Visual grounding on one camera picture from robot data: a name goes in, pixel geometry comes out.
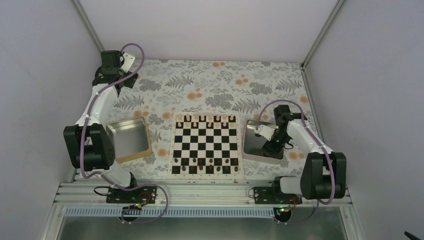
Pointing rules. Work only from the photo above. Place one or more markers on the dark piece row one left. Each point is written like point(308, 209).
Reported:
point(193, 170)

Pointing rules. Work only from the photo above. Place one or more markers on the aluminium rail frame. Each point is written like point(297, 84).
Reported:
point(180, 193)

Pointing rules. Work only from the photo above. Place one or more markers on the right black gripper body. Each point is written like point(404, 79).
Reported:
point(282, 138)

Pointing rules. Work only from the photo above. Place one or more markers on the floral patterned table mat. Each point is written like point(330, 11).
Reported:
point(164, 87)

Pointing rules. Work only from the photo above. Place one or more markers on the black white chessboard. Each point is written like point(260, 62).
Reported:
point(205, 143)

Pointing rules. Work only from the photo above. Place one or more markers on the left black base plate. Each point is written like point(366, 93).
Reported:
point(143, 195)

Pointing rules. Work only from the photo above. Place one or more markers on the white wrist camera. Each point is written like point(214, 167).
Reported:
point(128, 61)
point(265, 131)

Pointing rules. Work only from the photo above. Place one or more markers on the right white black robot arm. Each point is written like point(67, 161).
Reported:
point(324, 173)

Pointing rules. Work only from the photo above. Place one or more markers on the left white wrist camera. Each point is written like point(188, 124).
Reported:
point(128, 61)

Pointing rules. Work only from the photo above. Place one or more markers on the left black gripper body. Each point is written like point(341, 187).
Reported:
point(130, 82)

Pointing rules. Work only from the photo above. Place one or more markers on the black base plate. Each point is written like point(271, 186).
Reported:
point(267, 196)
point(143, 195)

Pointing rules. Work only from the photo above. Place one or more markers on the empty metal tray wooden rim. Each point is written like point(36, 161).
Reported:
point(130, 138)

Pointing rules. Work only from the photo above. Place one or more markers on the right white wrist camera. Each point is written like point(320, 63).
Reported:
point(265, 131)

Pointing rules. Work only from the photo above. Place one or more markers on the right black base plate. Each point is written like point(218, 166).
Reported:
point(267, 196)

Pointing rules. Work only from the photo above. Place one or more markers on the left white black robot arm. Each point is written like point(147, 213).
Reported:
point(89, 146)

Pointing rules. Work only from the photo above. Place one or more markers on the metal tray with light pieces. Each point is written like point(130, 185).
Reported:
point(252, 146)

